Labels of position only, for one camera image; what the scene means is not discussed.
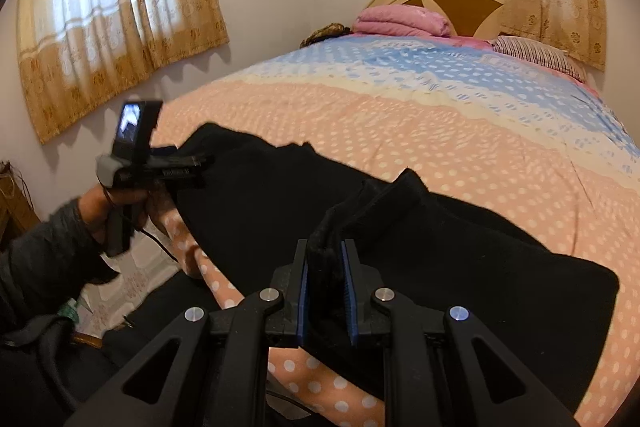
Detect person's left hand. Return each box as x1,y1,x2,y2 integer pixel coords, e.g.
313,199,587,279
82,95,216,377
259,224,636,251
79,183,115,240

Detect brown patterned cloth bundle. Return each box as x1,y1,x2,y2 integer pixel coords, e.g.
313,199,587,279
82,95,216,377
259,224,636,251
300,23,352,49

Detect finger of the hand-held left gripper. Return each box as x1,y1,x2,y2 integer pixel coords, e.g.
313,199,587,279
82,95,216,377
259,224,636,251
150,146,217,172
162,171,208,189

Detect polka dot bedspread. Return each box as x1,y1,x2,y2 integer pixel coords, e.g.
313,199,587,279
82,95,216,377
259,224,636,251
150,32,640,427

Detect wooden furniture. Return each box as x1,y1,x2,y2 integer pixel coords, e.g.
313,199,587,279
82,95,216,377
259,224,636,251
0,161,42,252

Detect striped pillow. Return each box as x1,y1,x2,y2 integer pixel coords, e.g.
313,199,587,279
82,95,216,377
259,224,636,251
492,35,589,83

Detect folded pink blanket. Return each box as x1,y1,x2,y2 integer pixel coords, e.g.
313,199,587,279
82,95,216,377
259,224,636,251
351,4,456,39

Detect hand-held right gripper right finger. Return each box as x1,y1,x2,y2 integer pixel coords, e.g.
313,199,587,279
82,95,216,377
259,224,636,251
341,239,582,427

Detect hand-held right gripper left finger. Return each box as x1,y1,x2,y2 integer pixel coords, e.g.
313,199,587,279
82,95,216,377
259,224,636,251
64,238,309,427

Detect green plastic item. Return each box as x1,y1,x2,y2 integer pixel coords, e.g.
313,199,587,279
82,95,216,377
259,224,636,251
60,298,82,324

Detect black pants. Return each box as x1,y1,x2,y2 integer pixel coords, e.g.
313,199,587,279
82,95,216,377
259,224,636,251
172,122,621,414

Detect black garment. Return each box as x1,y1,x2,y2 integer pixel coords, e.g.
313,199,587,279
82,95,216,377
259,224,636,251
0,274,243,427

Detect person's left forearm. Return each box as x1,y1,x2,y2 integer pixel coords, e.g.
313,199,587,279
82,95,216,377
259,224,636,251
0,198,122,335

